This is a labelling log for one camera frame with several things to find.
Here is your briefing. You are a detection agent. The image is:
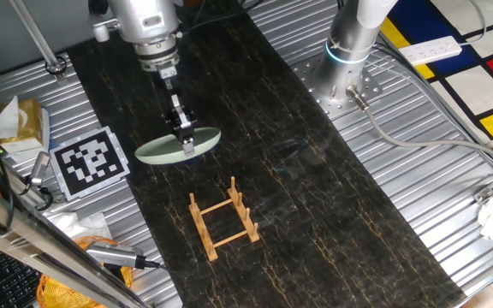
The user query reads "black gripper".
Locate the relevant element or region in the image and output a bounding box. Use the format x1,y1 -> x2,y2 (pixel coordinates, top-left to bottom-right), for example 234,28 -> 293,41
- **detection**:
159,64 -> 196,157

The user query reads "pale green round plate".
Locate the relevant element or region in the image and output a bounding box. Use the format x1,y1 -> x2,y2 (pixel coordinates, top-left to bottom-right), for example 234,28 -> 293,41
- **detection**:
134,127 -> 223,166

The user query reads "wooden dish rack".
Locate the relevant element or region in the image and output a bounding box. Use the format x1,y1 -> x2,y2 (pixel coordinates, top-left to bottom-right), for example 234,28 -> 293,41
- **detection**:
187,175 -> 261,263

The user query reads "black white marker board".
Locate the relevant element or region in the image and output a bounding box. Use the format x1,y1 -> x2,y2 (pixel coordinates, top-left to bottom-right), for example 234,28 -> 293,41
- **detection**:
48,125 -> 131,202

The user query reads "white plastic bag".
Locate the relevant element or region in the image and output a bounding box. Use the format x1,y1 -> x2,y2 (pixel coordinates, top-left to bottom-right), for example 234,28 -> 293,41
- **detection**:
45,211 -> 113,240

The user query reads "gold tissue box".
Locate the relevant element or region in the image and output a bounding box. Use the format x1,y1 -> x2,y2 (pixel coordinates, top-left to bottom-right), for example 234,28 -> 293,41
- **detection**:
0,95 -> 45,154

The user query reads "black marble pattern mat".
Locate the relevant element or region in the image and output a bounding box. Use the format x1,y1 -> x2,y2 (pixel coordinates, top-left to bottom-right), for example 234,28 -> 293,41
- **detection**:
65,0 -> 468,308

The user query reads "aluminium pole with foot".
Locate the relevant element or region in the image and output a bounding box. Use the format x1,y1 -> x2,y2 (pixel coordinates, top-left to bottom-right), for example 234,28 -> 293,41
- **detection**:
9,0 -> 68,82

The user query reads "black keyboard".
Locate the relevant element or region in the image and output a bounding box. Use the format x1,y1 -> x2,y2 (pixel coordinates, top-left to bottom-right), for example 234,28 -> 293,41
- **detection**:
0,239 -> 45,308

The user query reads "white power strip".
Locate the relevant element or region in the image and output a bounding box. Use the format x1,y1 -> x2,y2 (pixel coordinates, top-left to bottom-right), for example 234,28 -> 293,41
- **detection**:
398,35 -> 464,68

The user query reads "colour block floor mat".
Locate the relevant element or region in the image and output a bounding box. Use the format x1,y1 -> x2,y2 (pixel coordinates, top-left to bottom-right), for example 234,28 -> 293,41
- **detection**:
378,0 -> 493,142

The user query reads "silver camera with black cable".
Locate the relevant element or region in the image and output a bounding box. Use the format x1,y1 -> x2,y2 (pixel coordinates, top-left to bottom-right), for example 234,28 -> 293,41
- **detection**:
86,240 -> 170,273

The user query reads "wrist-mounted camera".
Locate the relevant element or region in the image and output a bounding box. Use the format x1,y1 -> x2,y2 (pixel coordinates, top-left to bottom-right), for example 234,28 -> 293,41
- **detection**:
87,0 -> 122,43

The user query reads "silver camera on clamp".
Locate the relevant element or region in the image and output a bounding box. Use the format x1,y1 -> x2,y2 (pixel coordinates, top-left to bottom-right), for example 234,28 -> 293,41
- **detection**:
28,151 -> 52,187

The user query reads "black camera clamp mount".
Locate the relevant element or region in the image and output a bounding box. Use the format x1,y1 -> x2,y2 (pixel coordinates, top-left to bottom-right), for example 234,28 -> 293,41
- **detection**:
23,177 -> 55,211

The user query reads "metal frame beam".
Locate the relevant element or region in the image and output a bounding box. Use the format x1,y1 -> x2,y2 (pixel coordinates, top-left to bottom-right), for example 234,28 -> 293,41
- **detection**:
0,175 -> 149,308

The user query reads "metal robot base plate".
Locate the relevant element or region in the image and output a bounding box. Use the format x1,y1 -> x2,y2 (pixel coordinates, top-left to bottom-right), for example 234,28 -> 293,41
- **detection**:
291,55 -> 383,121

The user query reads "grey robot base hose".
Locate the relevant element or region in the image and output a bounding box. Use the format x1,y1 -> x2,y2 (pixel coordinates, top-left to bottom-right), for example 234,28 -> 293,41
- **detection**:
345,84 -> 493,170

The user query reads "power strip cord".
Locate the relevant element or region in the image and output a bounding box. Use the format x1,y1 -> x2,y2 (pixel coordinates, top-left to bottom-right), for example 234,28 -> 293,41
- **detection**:
458,0 -> 487,47

